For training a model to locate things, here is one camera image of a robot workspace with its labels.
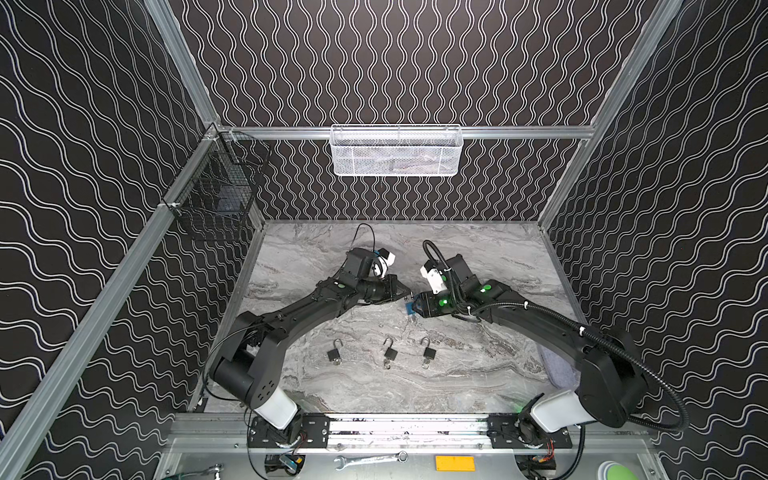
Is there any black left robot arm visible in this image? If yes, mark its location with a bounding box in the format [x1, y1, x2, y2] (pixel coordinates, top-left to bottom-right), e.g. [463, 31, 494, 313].
[208, 248, 411, 430]

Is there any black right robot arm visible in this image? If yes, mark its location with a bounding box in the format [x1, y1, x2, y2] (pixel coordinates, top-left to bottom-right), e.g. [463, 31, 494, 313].
[412, 255, 690, 433]

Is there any black padlock right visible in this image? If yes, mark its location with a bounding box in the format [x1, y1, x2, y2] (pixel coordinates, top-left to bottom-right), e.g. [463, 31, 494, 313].
[420, 336, 436, 369]

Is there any black padlock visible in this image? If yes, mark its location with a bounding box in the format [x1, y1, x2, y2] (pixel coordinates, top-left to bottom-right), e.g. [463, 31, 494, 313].
[327, 338, 343, 366]
[420, 336, 436, 369]
[383, 337, 398, 370]

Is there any black padlock middle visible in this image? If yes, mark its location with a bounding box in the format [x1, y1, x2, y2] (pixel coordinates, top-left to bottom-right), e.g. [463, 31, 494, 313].
[383, 337, 398, 370]

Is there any black padlock left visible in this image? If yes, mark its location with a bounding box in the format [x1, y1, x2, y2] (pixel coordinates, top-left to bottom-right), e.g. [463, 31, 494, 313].
[327, 338, 343, 366]

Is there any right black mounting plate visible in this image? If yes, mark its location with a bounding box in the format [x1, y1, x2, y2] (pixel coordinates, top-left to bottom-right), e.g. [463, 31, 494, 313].
[486, 414, 573, 450]

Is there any black mounting plate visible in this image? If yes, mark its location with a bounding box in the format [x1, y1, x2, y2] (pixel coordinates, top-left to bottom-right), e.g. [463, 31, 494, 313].
[486, 414, 573, 450]
[247, 413, 330, 449]

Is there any silver combination wrench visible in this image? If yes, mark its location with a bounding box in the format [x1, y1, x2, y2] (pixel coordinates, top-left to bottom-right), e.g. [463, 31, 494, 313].
[334, 451, 409, 471]

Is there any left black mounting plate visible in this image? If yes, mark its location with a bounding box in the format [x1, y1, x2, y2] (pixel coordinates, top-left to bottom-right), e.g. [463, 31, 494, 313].
[247, 413, 330, 449]

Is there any yellow label plate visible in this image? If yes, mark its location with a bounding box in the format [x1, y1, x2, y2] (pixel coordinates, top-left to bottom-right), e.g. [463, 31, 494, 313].
[435, 455, 476, 473]

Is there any green round button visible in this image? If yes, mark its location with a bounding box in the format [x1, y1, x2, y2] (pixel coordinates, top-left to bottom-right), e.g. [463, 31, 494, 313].
[597, 461, 638, 480]

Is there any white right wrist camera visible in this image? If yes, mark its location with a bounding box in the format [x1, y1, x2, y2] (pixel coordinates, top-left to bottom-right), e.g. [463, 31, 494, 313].
[420, 264, 448, 295]

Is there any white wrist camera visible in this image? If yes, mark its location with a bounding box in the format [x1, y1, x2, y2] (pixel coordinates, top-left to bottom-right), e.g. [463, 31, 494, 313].
[420, 264, 448, 295]
[371, 248, 396, 278]

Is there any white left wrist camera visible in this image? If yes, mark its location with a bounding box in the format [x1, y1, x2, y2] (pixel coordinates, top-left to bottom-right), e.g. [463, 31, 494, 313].
[371, 248, 396, 278]

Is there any thin black camera cable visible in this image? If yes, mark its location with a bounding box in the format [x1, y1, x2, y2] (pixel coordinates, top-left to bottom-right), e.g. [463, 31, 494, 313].
[351, 223, 377, 253]

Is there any white wire mesh basket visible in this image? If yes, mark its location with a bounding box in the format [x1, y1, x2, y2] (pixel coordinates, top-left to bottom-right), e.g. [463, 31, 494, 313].
[329, 124, 464, 177]

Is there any black wire mesh basket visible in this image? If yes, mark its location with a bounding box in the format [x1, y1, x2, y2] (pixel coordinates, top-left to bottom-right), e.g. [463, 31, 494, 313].
[169, 124, 274, 243]

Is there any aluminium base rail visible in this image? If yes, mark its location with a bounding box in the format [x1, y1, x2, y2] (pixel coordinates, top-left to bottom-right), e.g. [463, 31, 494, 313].
[167, 412, 652, 452]

